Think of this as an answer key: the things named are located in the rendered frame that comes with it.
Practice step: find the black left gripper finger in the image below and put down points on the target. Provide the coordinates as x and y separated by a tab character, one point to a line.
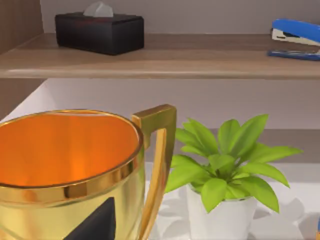
102	225

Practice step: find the gold trophy cup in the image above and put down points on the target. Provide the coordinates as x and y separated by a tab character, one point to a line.
37	212

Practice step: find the green plant in white pot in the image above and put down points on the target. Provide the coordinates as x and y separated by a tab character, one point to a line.
222	215

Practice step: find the wooden open shelf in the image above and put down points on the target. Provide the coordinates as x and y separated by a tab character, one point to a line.
175	62

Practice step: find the black tissue box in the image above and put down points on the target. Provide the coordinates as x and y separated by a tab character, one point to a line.
100	32

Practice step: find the white tissue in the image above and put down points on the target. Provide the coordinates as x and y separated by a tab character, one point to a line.
98	10

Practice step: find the blue stapler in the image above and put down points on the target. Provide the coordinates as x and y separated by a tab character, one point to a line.
295	30

